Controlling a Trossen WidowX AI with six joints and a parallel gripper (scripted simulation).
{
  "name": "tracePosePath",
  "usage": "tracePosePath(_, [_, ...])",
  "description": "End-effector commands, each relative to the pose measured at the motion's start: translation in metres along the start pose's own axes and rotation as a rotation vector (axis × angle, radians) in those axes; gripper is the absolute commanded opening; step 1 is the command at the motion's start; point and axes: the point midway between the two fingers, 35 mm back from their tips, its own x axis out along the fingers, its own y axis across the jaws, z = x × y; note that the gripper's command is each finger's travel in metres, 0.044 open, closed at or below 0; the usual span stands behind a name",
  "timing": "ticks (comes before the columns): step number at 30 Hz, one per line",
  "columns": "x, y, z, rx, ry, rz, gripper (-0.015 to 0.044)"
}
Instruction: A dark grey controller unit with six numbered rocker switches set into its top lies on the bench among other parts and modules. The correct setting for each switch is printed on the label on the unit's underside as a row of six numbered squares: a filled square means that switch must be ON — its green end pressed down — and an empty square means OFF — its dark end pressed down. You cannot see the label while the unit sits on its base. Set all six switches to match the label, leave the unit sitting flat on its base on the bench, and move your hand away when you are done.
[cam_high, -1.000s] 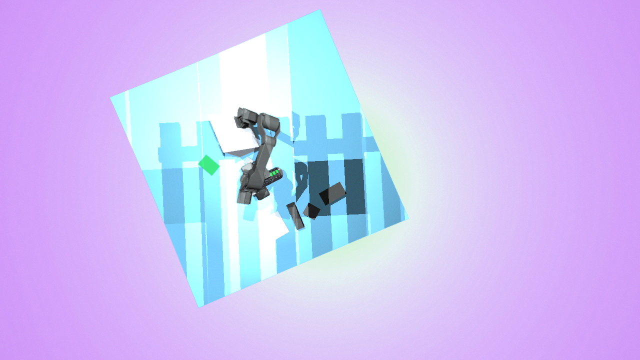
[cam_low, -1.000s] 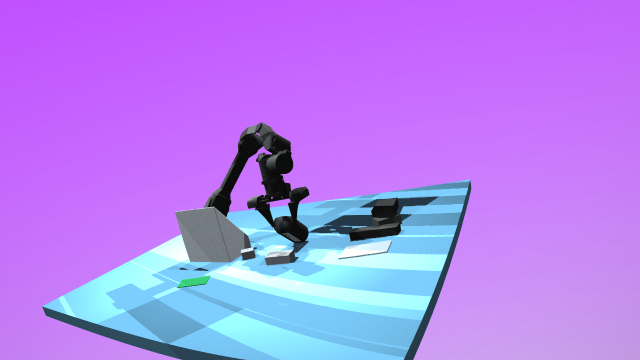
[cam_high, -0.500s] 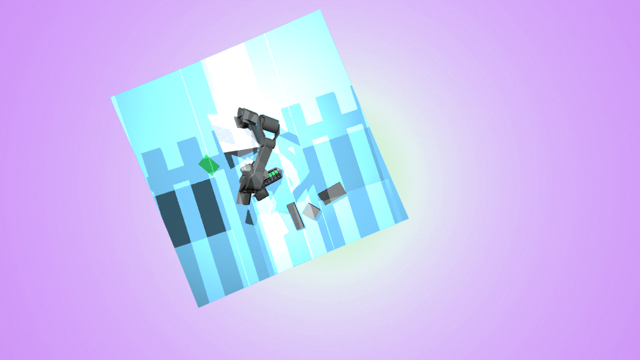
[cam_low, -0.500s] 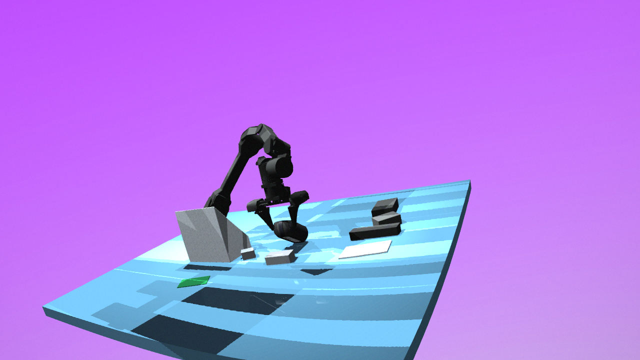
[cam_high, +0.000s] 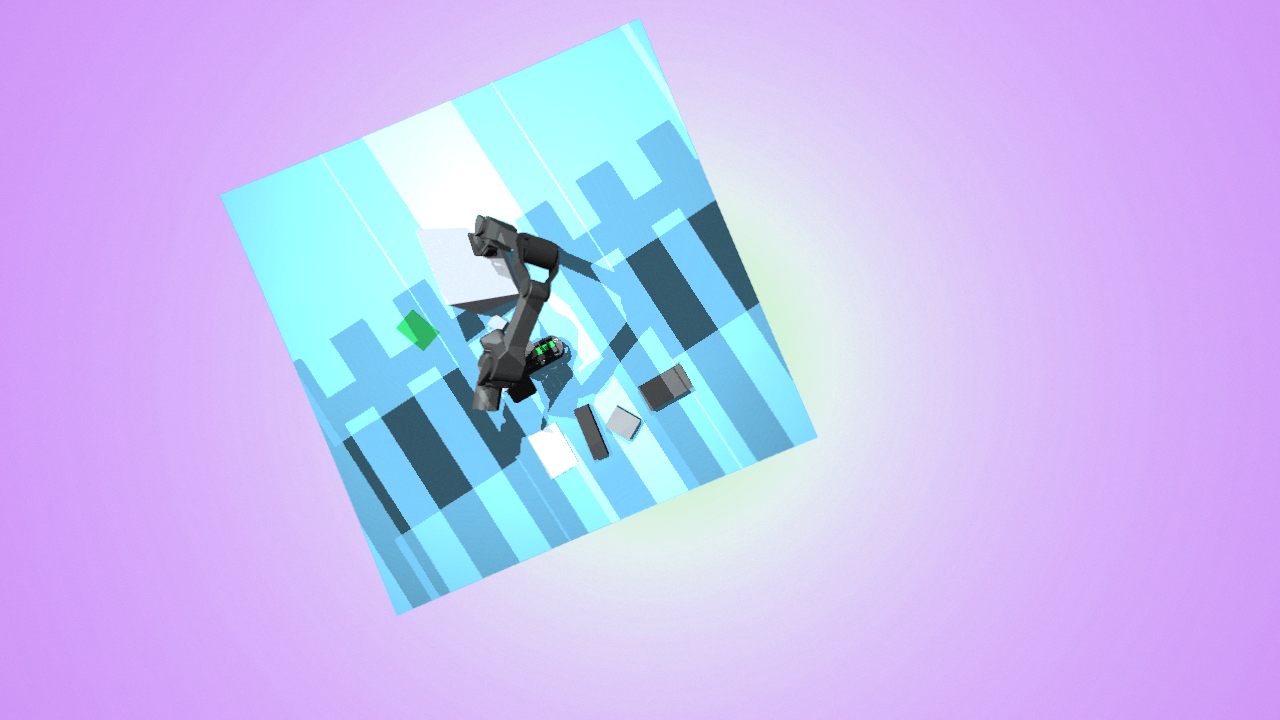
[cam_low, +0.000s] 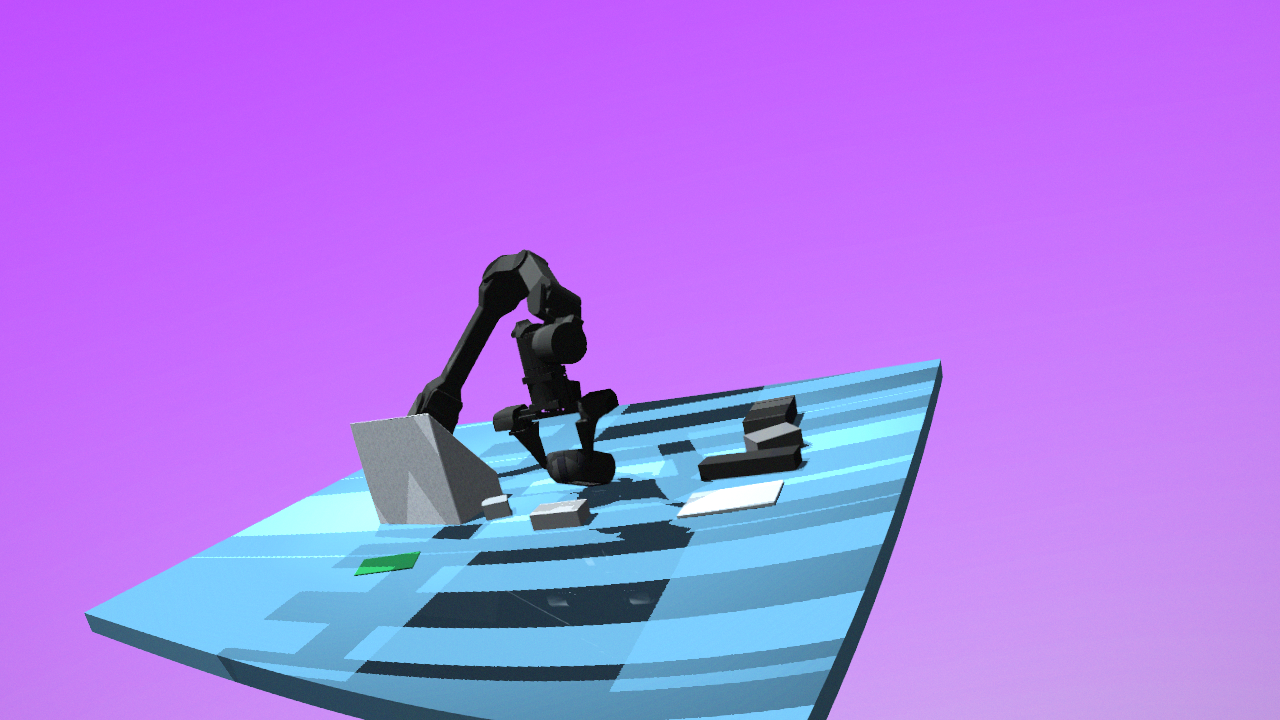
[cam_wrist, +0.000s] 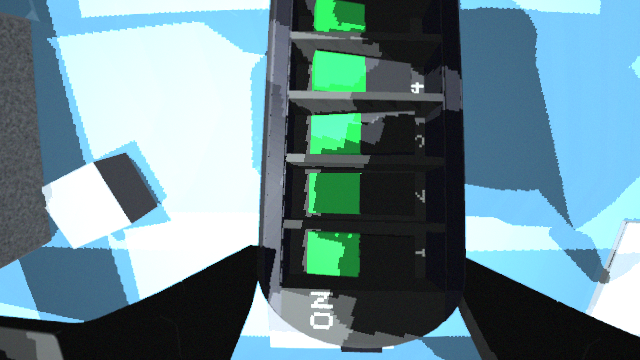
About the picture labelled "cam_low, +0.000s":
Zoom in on flat green rectangular plate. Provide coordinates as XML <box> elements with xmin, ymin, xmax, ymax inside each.
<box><xmin>355</xmin><ymin>551</ymin><xmax>421</xmax><ymax>577</ymax></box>

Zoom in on dark grey controller unit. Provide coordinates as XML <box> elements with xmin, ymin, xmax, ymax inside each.
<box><xmin>545</xmin><ymin>448</ymin><xmax>616</xmax><ymax>487</ymax></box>

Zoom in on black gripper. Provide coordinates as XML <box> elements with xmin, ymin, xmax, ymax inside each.
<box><xmin>493</xmin><ymin>364</ymin><xmax>620</xmax><ymax>470</ymax></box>

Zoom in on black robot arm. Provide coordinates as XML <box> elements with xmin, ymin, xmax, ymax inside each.
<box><xmin>407</xmin><ymin>249</ymin><xmax>588</xmax><ymax>436</ymax></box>

